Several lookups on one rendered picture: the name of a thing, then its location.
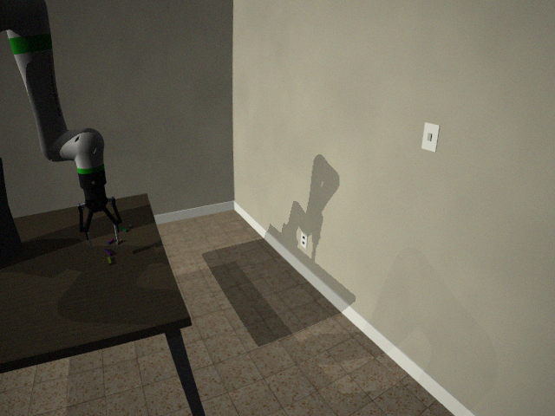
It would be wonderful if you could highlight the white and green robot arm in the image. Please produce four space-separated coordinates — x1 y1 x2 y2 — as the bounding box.
0 0 107 190

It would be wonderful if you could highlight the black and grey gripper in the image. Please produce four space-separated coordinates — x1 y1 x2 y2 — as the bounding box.
78 186 122 249

